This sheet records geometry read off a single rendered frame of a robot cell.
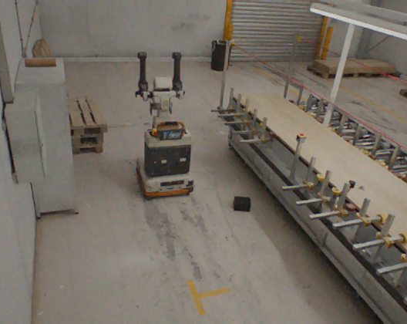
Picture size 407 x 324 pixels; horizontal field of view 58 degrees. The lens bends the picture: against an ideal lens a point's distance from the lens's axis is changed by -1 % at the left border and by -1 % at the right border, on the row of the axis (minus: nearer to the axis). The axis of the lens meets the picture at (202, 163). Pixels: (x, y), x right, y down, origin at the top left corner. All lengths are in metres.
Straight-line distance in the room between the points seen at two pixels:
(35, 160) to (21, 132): 0.25
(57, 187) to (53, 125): 0.73
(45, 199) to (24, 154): 1.39
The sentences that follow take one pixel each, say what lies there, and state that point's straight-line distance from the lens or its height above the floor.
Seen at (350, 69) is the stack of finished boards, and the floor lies 0.26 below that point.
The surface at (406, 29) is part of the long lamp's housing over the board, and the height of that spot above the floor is 2.36.
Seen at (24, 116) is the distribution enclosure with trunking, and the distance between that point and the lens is 2.96.
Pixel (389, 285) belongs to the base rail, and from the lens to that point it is 3.25.
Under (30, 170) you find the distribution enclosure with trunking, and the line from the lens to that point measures 3.17.
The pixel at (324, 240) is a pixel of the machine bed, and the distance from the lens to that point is 4.19.
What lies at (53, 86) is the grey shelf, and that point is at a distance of 3.83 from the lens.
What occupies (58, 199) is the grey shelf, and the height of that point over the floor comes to 0.23.
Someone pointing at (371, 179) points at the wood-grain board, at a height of 0.90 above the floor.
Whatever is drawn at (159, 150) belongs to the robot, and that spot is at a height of 0.66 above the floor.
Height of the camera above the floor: 2.74
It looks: 30 degrees down
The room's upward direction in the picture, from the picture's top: 6 degrees clockwise
